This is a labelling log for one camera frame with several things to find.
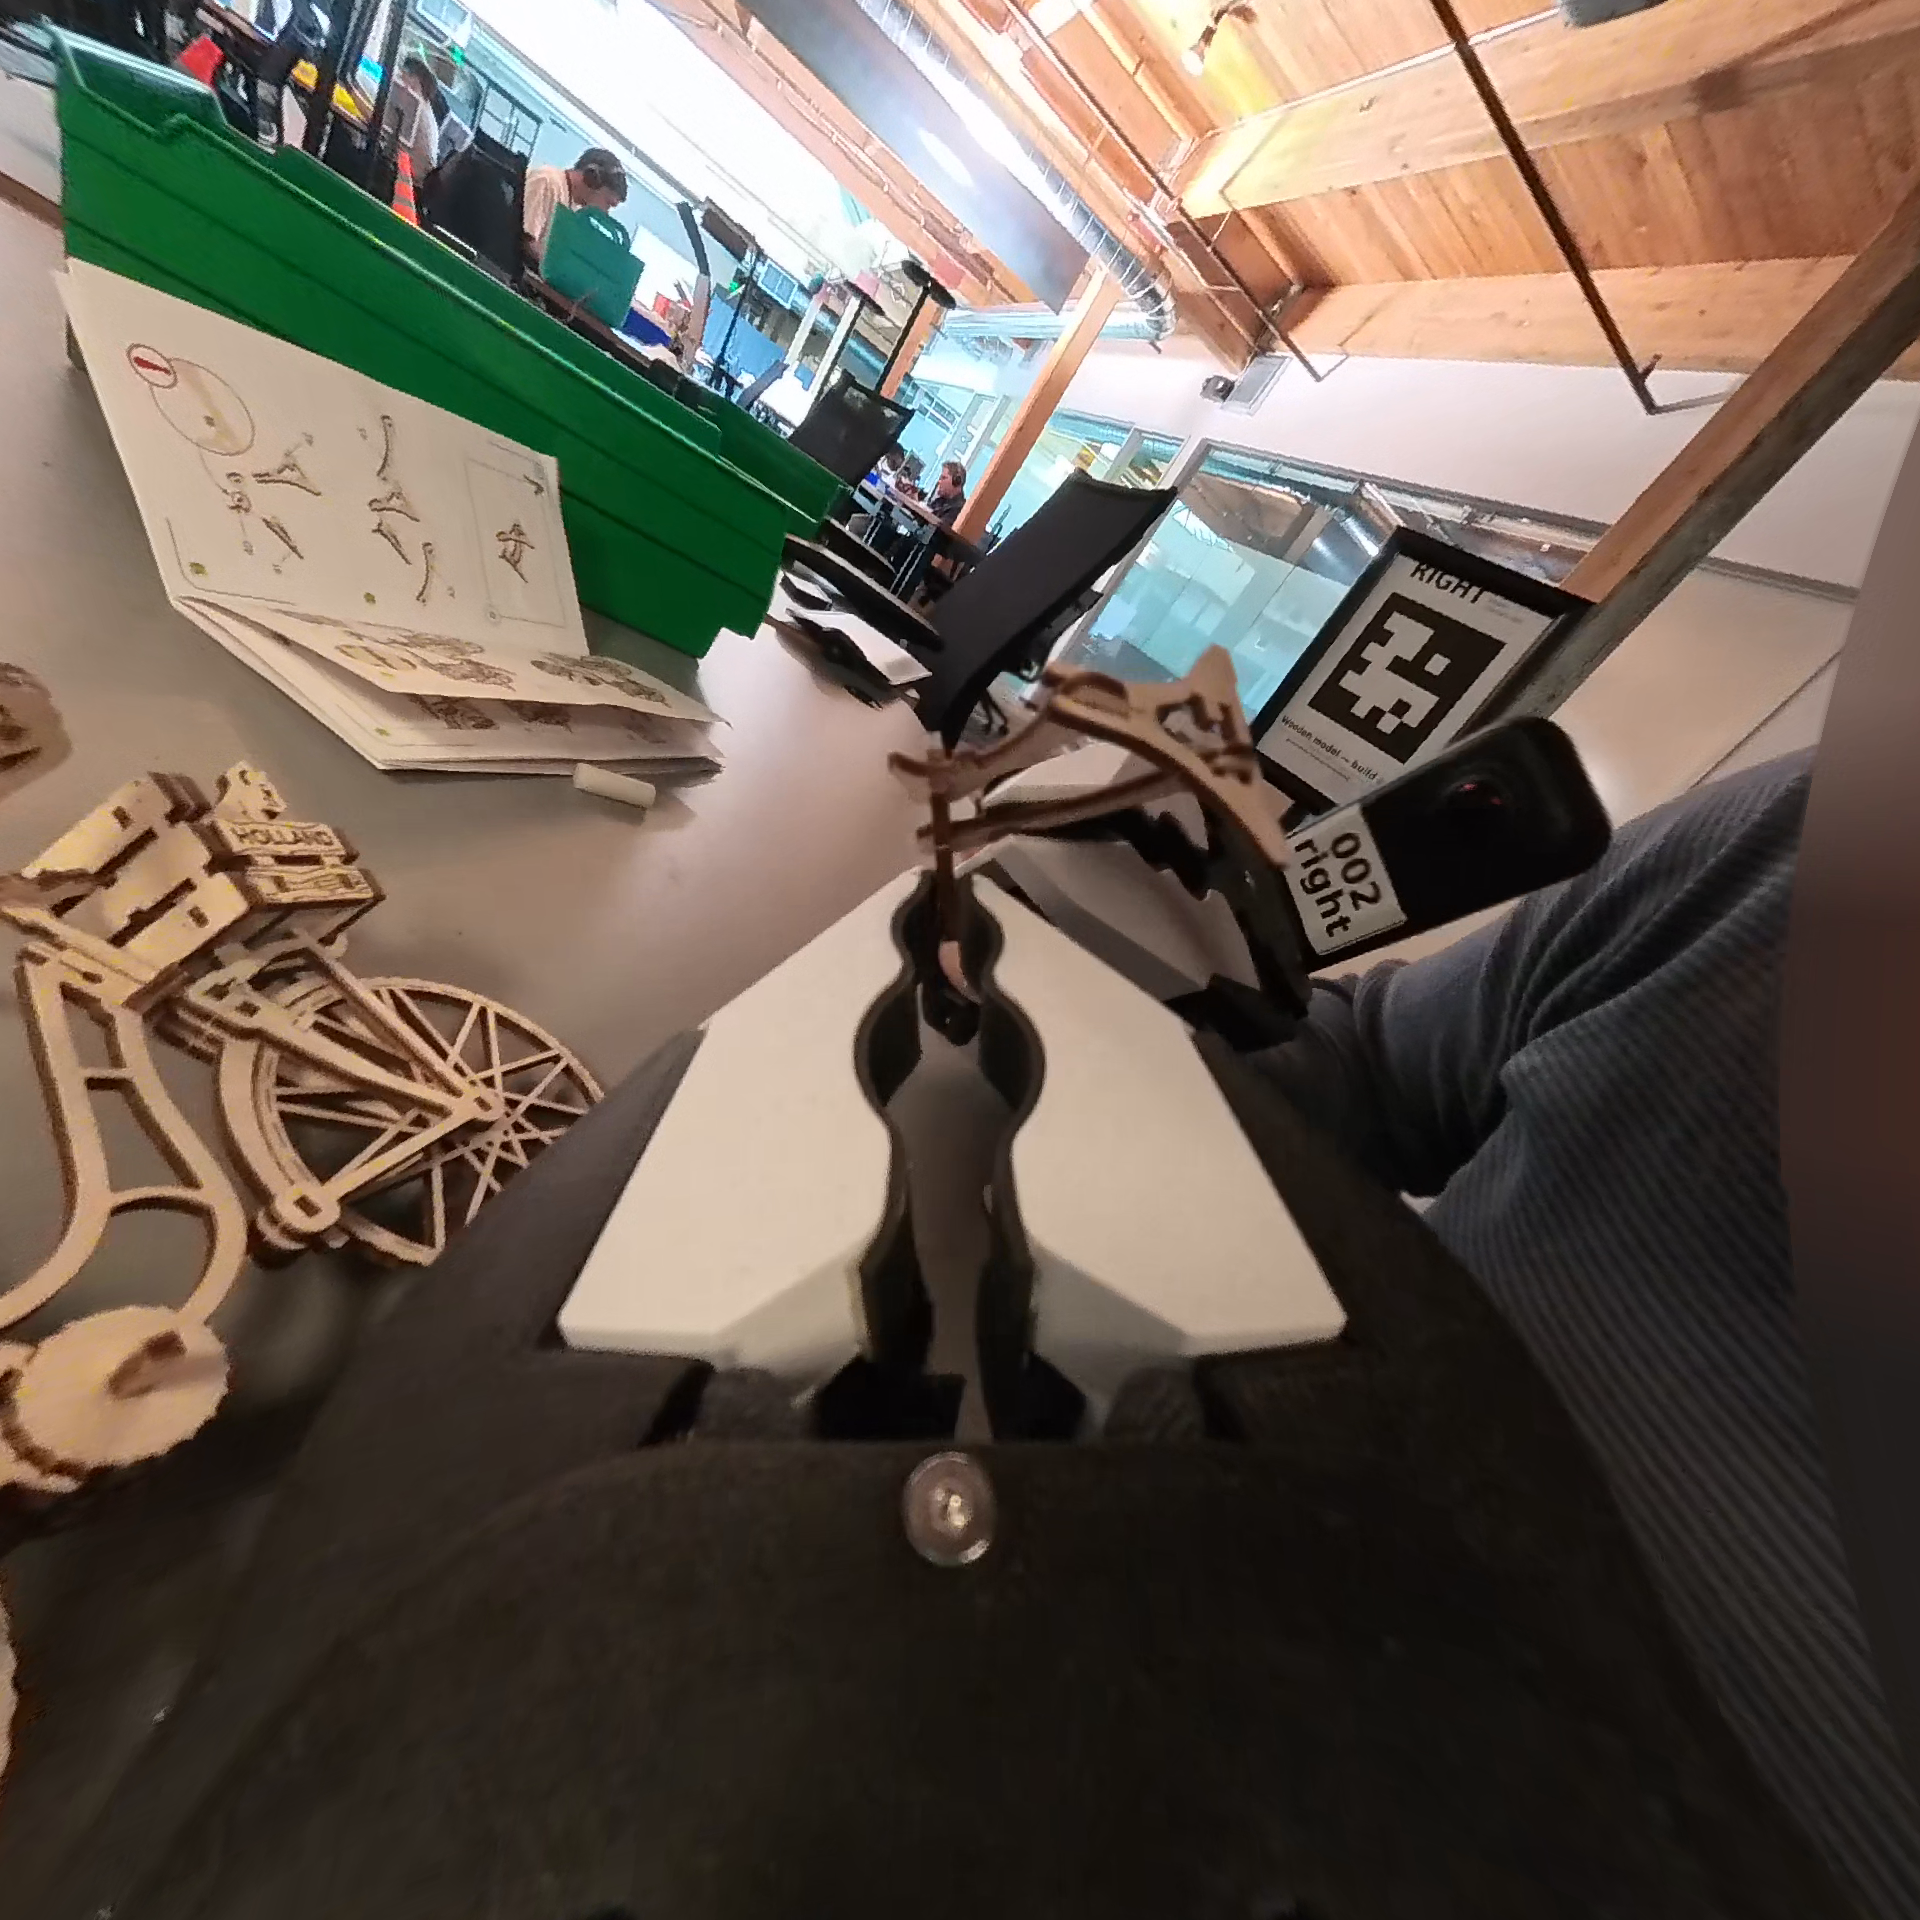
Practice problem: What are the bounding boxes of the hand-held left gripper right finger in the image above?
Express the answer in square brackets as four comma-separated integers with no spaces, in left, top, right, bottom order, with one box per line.
[958,882,1346,1377]

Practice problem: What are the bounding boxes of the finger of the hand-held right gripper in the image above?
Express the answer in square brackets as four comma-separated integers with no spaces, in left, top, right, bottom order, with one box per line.
[968,809,1314,1053]

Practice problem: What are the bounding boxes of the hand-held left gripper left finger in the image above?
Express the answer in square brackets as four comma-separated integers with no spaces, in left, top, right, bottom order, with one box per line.
[558,866,934,1369]

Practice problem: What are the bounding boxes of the small thin wooden part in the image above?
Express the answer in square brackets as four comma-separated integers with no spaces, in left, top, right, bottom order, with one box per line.
[920,817,977,1045]

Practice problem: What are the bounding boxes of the wooden triangular frame part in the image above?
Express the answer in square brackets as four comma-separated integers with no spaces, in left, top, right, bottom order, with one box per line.
[891,651,1291,881]

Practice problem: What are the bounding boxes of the person's right forearm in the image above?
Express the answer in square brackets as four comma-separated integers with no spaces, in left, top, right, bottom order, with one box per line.
[1318,751,1849,1920]

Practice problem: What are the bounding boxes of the wooden bicycle model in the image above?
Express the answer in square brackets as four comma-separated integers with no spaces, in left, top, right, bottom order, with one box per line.
[0,762,606,1503]

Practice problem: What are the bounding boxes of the round wooden model part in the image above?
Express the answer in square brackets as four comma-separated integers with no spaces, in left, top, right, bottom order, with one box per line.
[0,663,74,800]

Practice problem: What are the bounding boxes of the black office chair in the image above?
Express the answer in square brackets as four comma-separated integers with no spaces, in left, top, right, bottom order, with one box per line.
[912,469,1182,741]

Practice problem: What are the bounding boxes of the assembly instruction booklet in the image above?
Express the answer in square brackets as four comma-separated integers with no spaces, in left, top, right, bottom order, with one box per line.
[58,269,725,785]

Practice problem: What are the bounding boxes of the green plastic crate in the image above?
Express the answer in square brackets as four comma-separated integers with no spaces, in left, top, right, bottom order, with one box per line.
[537,201,650,330]

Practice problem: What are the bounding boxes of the green stacked plastic bins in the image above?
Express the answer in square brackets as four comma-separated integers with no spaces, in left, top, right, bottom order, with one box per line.
[52,27,848,658]

